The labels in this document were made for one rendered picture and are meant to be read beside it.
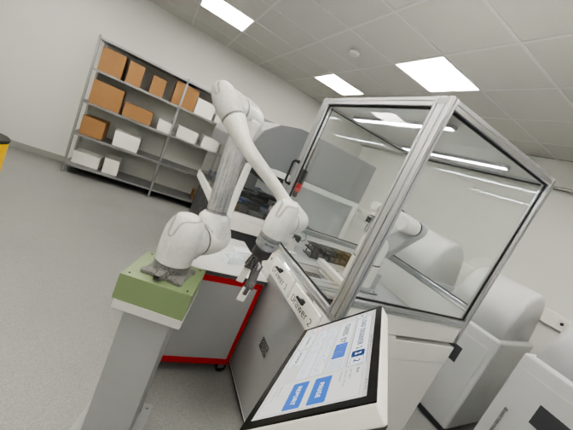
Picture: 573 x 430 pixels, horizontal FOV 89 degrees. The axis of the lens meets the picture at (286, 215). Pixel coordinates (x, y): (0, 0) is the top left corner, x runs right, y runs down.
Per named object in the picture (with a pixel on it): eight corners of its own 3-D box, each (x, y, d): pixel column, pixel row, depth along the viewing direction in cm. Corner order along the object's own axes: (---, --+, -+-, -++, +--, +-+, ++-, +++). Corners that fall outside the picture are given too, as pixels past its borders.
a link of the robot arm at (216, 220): (178, 249, 139) (207, 245, 159) (205, 262, 133) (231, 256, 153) (224, 89, 131) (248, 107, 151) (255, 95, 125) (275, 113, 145)
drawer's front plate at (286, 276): (285, 296, 165) (293, 280, 163) (269, 270, 190) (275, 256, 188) (287, 297, 165) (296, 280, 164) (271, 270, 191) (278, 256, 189)
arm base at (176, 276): (132, 274, 115) (136, 261, 114) (159, 258, 137) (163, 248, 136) (176, 291, 115) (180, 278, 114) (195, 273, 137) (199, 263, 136)
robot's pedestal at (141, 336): (57, 447, 126) (109, 299, 113) (97, 391, 156) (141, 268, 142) (126, 465, 131) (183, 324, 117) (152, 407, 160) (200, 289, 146)
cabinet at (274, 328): (251, 486, 144) (320, 355, 129) (217, 339, 233) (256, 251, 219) (384, 464, 188) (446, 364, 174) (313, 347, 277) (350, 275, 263)
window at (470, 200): (353, 297, 129) (451, 110, 113) (352, 296, 129) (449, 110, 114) (462, 320, 169) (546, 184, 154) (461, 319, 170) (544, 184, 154)
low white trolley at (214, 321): (133, 374, 174) (176, 263, 160) (140, 309, 227) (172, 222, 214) (224, 376, 201) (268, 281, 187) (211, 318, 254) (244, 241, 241)
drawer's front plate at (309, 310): (309, 335, 137) (319, 316, 135) (286, 299, 163) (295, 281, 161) (312, 335, 138) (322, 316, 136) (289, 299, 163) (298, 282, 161)
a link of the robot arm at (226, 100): (239, 105, 114) (255, 116, 126) (222, 67, 117) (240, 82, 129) (213, 123, 118) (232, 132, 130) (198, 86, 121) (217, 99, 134)
